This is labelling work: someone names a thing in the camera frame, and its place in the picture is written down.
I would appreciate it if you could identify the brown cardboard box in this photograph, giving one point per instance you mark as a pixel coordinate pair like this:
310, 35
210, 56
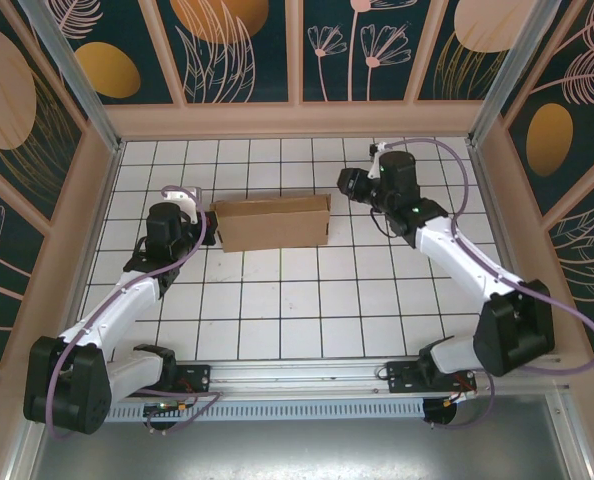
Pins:
272, 225

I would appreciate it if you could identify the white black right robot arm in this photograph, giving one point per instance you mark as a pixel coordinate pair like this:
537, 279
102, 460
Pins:
517, 335

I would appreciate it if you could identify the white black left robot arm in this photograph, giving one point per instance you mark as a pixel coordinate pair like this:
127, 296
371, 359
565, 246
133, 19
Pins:
72, 385

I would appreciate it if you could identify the small green circuit board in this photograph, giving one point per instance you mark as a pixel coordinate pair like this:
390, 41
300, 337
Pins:
164, 407

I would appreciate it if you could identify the galvanised metal sheet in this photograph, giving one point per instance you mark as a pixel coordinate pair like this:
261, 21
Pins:
302, 450

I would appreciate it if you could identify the aluminium side rail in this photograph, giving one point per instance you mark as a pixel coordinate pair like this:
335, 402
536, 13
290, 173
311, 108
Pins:
493, 210

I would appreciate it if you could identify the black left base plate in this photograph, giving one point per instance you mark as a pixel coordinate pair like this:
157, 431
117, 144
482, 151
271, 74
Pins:
197, 375

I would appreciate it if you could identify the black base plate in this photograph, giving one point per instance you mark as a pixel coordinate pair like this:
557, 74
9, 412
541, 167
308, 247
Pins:
197, 375
399, 377

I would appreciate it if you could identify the aluminium frame post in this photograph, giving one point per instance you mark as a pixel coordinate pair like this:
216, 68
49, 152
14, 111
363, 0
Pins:
72, 65
507, 65

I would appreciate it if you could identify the aluminium mounting rail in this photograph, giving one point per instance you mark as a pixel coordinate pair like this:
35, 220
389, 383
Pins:
297, 375

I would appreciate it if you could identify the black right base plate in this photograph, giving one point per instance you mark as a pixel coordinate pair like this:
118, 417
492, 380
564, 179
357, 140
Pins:
399, 377

